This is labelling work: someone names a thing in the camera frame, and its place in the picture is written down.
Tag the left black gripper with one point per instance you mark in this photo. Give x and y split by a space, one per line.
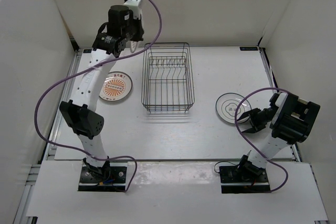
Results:
137 22

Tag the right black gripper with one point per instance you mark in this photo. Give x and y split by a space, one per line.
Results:
257 126

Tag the white plate teal rim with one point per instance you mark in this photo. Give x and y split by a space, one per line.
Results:
226 106

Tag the red-patterned plate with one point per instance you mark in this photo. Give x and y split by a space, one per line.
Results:
117 86
133 46

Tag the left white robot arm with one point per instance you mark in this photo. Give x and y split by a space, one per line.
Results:
124 24

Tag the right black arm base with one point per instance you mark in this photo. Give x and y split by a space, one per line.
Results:
238 181

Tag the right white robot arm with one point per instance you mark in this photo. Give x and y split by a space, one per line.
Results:
291 120

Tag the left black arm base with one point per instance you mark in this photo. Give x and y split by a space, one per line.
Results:
112 181

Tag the right dark table label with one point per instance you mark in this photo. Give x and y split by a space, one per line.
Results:
244 48

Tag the white front board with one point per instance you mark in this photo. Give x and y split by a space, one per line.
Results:
172 193

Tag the metal wire dish rack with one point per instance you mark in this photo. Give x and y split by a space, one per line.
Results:
167 78

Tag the aluminium table frame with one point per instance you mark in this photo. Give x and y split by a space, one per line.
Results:
48 153

